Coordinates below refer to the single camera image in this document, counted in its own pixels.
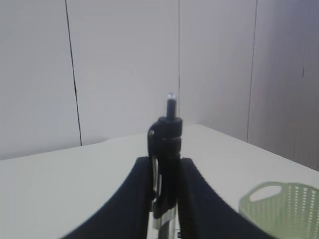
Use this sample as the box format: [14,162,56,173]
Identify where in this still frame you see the grey-green woven plastic basket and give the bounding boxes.
[238,181,319,239]

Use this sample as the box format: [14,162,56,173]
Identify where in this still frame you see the black gel pen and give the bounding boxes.
[148,93,182,239]

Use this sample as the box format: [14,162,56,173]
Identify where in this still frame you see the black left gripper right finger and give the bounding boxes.
[177,158,272,239]

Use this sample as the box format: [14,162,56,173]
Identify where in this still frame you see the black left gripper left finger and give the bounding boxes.
[64,157,154,239]

